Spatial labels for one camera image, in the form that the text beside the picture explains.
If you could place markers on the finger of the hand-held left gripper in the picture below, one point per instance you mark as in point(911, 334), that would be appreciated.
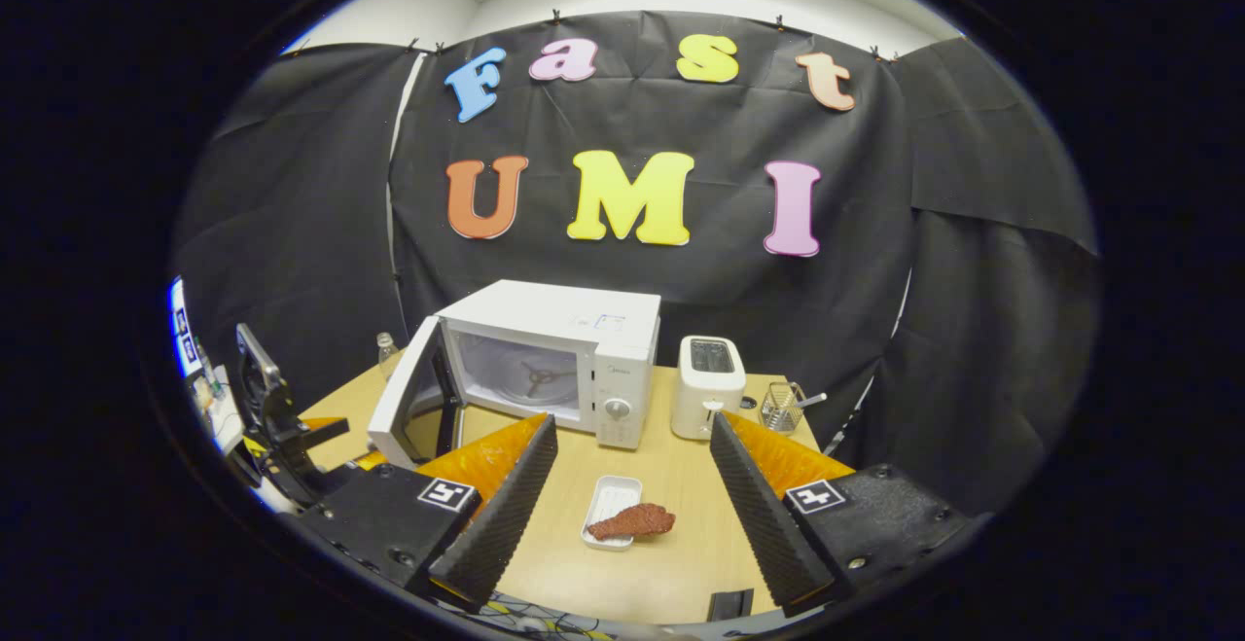
point(326, 432)
point(372, 461)

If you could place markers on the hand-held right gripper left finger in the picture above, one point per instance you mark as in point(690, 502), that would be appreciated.
point(501, 524)

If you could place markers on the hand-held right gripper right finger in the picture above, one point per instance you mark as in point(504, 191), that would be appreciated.
point(768, 524)

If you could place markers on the red meat slice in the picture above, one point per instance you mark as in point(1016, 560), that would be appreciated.
point(632, 521)

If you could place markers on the white microwave oven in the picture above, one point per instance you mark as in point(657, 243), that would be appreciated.
point(545, 315)

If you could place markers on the black table clamp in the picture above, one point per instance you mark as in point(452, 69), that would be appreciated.
point(729, 605)

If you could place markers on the clear plastic bottle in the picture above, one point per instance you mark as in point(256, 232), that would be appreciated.
point(387, 354)

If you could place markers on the white rectangular tray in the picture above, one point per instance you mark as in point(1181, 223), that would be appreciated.
point(608, 500)

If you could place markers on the glass turntable plate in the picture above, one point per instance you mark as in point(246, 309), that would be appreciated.
point(506, 393)

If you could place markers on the white toaster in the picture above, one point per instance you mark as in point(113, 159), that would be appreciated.
point(705, 398)

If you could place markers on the blue and white board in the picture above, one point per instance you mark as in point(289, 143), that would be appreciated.
point(185, 330)

